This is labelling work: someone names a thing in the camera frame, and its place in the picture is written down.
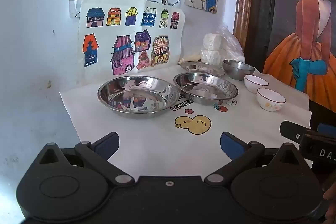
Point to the person's right hand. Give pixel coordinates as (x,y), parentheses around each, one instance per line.
(331,192)

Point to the cream rolled tube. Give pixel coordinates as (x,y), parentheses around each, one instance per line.
(190,57)

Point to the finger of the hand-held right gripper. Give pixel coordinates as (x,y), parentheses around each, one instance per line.
(291,130)
(326,129)

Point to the small shallow steel plate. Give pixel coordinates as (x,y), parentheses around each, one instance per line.
(202,66)

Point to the coloured houses drawing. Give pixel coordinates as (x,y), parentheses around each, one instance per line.
(123,29)

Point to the plain white ceramic bowl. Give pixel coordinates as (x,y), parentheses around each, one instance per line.
(256,82)

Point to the steel bowl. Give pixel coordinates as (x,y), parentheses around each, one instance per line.
(237,73)

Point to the plastic bag of white rolls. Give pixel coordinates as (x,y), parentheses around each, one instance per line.
(212,43)

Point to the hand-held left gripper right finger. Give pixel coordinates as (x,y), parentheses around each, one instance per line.
(231,145)

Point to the medium steel plate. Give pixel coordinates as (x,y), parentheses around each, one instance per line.
(220,87)

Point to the large steel plate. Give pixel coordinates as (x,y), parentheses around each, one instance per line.
(157,87)

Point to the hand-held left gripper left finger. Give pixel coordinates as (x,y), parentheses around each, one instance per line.
(105,145)

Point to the wall poster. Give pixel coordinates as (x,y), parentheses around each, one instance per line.
(309,29)

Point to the printed white tablecloth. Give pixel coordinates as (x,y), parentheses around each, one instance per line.
(157,142)

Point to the floral white ceramic bowl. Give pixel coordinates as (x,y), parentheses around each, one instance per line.
(270,102)

